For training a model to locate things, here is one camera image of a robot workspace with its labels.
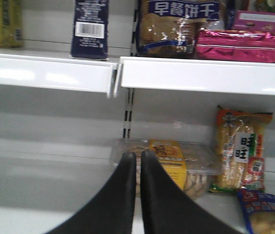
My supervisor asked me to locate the white supermarket shelving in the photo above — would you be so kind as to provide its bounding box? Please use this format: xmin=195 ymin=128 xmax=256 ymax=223
xmin=0 ymin=0 xmax=275 ymax=234

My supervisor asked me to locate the rear yellow pear drink bottle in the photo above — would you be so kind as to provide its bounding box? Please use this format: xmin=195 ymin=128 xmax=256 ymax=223
xmin=0 ymin=0 xmax=23 ymax=48

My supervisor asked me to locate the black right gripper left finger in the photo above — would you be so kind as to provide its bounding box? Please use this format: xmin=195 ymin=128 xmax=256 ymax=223
xmin=48 ymin=153 xmax=137 ymax=234

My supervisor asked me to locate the rice cracker snack bag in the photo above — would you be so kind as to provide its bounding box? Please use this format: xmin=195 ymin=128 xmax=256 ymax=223
xmin=210 ymin=106 xmax=273 ymax=193

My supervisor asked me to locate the purple snack box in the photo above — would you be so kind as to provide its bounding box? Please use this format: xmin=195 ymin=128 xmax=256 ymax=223
xmin=232 ymin=10 xmax=275 ymax=34

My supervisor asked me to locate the blue snack bag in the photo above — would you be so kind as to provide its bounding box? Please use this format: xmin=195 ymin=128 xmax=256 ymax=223
xmin=237 ymin=189 xmax=275 ymax=234

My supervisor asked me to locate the clear box of snacks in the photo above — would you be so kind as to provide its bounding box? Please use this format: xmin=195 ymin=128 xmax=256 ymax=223
xmin=110 ymin=138 xmax=222 ymax=199

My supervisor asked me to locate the cracker package blue trim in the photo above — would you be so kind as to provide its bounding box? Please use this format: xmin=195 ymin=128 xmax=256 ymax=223
xmin=136 ymin=0 xmax=226 ymax=59

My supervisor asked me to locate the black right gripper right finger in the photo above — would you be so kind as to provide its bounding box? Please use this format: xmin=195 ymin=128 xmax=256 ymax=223
xmin=140 ymin=151 xmax=238 ymax=234

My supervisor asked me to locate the dark blue Chocofello cookie box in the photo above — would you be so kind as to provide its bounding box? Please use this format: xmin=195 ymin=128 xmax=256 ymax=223
xmin=70 ymin=0 xmax=109 ymax=60

